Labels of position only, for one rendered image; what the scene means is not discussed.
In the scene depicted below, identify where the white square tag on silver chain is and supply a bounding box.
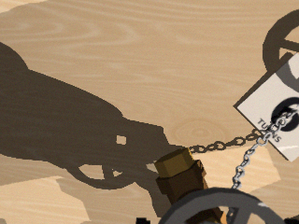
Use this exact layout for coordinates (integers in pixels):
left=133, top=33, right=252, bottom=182
left=231, top=53, right=299, bottom=189

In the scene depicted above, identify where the grey t-shaped pipe manifold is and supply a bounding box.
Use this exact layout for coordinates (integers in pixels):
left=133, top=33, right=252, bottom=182
left=154, top=147, right=285, bottom=224

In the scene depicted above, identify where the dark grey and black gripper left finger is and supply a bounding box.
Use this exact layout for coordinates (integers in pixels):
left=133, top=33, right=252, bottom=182
left=135, top=217, right=150, bottom=224

